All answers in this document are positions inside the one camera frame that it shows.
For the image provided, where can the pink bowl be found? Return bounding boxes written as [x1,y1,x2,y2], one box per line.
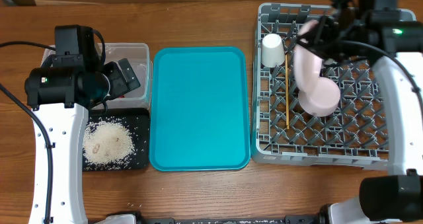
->
[298,77,340,117]

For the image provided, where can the white rice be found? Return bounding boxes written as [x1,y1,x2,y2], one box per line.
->
[83,119,137,171]

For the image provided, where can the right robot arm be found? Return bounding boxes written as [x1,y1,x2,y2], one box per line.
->
[297,0,422,224]

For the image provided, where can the teal serving tray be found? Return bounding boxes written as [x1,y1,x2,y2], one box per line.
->
[149,46,250,172]

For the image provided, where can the clear plastic bin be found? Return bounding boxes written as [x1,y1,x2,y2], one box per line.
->
[41,42,154,110]

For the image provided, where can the pale green cup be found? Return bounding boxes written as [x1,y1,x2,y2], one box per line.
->
[261,34,285,68]

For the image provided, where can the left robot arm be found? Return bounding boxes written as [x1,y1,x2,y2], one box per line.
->
[24,25,140,223]

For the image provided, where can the black plastic tray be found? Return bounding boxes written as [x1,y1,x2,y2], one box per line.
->
[83,108,150,171]

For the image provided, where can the pink plate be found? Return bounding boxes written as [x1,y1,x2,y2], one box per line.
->
[293,20,322,93]

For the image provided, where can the grey dish rack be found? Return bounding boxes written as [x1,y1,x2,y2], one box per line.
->
[251,3,389,170]

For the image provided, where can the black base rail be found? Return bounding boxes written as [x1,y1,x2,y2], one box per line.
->
[105,210,331,224]

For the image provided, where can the wooden chopstick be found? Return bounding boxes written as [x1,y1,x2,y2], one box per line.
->
[285,54,290,130]

